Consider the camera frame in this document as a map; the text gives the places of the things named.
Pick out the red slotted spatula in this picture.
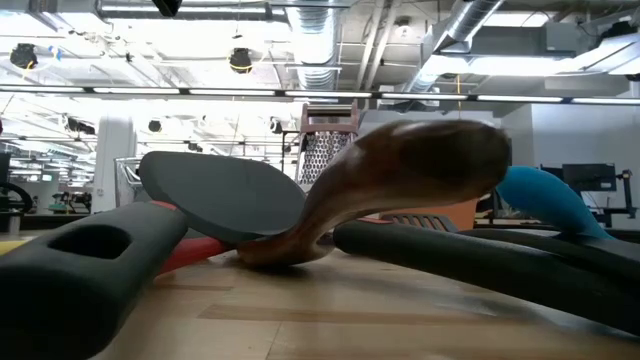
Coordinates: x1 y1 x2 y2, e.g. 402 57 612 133
159 235 236 276

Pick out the black spatula yellow handle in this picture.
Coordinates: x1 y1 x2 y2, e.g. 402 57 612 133
0 238 32 257

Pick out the dark wooden spoon white label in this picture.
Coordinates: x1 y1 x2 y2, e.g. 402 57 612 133
237 118 512 267

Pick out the wide black spatula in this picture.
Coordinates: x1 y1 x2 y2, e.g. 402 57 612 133
0 149 307 360

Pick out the black red handled utensil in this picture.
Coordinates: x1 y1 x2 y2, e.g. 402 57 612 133
332 219 640 337

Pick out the short blue silicone spoon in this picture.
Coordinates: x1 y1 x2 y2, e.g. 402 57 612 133
494 165 612 240

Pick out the black ceiling spotlight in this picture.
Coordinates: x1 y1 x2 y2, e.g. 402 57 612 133
228 46 254 75
9 42 39 70

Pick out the long LED light bar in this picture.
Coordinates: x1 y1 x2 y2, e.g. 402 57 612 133
0 84 640 106

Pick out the white pillar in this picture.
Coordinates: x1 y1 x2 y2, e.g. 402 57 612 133
92 115 137 214

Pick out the pink metal box grater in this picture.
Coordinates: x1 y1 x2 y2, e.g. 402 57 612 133
295 102 361 187

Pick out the orange plastic bin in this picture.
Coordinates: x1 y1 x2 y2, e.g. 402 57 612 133
372 198 480 232

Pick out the black desk monitor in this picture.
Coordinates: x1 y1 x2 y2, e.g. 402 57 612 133
562 162 617 194

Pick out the straight silver spiral duct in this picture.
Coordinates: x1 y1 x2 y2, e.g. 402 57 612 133
285 0 347 92

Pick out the slanted silver spiral duct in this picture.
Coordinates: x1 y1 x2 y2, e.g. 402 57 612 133
399 0 506 94

